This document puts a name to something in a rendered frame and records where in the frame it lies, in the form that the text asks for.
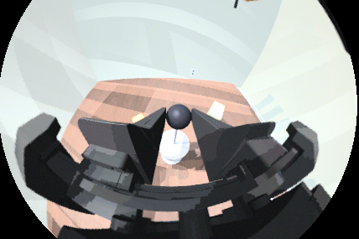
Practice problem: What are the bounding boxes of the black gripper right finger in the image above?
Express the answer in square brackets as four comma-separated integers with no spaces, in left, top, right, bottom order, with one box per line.
[190,108,277,182]

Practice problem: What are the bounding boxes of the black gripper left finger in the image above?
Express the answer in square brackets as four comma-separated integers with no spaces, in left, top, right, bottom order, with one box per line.
[78,107,167,185]

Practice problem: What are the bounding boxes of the glass french press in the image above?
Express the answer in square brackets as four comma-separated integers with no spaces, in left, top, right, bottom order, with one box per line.
[159,104,192,164]

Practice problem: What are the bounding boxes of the small tan cube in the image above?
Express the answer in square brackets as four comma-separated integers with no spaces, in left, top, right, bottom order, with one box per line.
[132,114,143,123]

